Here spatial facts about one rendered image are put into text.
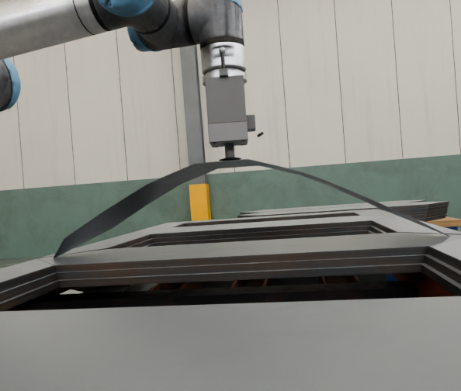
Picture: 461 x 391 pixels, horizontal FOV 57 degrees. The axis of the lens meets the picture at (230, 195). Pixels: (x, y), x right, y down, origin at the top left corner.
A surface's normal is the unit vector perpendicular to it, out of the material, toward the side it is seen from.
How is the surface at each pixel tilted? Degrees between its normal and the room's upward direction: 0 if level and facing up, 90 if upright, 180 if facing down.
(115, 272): 90
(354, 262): 90
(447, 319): 0
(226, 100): 90
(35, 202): 90
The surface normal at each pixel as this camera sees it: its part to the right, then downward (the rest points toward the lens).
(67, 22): -0.03, 0.73
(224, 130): -0.02, 0.01
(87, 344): -0.07, -1.00
